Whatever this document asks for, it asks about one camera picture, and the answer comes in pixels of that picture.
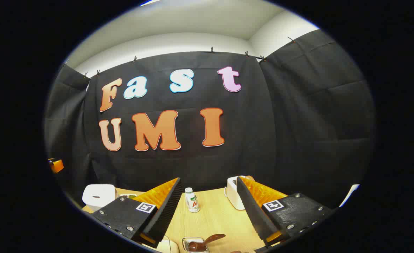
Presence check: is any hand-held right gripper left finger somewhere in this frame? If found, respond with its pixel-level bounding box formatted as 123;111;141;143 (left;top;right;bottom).
91;177;184;248

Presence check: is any white bowl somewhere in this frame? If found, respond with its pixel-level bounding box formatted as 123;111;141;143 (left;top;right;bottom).
150;235;180;253

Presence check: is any dark wooden spoon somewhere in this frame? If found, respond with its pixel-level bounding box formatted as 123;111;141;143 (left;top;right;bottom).
187;234;226;252

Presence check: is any metal wire chopstick holder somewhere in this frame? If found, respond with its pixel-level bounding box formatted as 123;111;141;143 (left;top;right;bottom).
182;238;210;253

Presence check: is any cream toaster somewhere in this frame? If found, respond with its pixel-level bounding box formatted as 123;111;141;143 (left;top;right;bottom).
225;175;255;211

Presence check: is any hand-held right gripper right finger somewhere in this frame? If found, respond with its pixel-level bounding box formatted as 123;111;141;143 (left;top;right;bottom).
236;176;335;252

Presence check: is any white plastic bottle green label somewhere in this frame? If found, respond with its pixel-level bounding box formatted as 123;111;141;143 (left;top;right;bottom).
185;187;200;213

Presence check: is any white rice cooker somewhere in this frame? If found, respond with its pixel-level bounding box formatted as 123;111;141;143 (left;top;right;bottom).
82;184;118;212

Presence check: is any black backdrop cloth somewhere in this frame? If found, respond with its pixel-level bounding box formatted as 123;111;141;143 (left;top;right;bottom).
44;30;375;211

